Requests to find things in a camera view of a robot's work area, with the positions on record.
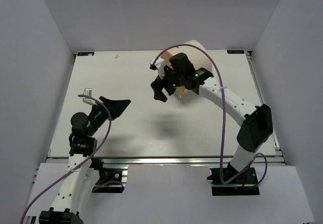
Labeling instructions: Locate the cream cylindrical drawer cabinet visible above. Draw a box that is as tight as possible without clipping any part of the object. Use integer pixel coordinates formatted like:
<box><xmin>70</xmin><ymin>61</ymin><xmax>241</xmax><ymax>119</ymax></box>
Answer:
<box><xmin>161</xmin><ymin>40</ymin><xmax>213</xmax><ymax>98</ymax></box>

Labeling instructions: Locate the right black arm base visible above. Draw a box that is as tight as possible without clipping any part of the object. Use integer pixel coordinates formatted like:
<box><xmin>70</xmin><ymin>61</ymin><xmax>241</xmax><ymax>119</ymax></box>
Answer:
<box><xmin>206</xmin><ymin>167</ymin><xmax>260</xmax><ymax>196</ymax></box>

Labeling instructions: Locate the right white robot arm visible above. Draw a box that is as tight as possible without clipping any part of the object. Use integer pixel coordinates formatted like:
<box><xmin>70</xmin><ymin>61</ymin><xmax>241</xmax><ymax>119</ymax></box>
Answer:
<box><xmin>150</xmin><ymin>52</ymin><xmax>273</xmax><ymax>184</ymax></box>

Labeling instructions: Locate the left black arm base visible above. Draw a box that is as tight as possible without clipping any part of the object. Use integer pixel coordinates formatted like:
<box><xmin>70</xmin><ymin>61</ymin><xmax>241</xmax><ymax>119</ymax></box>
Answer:
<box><xmin>90</xmin><ymin>158</ymin><xmax>128</xmax><ymax>194</ymax></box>

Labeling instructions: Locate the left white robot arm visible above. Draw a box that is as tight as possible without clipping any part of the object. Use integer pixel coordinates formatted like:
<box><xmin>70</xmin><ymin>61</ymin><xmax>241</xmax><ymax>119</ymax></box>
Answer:
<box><xmin>38</xmin><ymin>96</ymin><xmax>131</xmax><ymax>223</ymax></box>

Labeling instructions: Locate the left blue corner label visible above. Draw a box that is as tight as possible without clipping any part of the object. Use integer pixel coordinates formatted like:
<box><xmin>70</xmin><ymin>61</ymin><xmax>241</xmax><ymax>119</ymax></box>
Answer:
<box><xmin>77</xmin><ymin>51</ymin><xmax>94</xmax><ymax>57</ymax></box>

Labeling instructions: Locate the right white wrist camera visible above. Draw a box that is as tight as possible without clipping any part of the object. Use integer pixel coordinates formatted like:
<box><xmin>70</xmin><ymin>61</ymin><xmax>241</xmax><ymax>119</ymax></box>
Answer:
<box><xmin>149</xmin><ymin>58</ymin><xmax>167</xmax><ymax>79</ymax></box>

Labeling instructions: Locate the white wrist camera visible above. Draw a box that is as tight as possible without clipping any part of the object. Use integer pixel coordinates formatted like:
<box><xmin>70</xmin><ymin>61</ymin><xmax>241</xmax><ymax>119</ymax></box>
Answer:
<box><xmin>149</xmin><ymin>58</ymin><xmax>167</xmax><ymax>79</ymax></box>
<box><xmin>78</xmin><ymin>88</ymin><xmax>96</xmax><ymax>106</ymax></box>

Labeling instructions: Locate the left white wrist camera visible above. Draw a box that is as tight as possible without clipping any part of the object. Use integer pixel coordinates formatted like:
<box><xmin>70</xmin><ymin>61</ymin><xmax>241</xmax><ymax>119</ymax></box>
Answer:
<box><xmin>78</xmin><ymin>88</ymin><xmax>96</xmax><ymax>106</ymax></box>

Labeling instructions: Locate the aluminium table rail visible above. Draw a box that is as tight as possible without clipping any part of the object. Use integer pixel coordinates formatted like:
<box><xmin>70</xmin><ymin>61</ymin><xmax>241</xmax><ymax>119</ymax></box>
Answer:
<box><xmin>46</xmin><ymin>155</ymin><xmax>286</xmax><ymax>165</ymax></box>

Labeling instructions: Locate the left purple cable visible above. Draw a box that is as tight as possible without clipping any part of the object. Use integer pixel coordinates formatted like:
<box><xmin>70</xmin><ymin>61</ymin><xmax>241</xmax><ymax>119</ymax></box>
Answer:
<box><xmin>20</xmin><ymin>94</ymin><xmax>126</xmax><ymax>224</ymax></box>

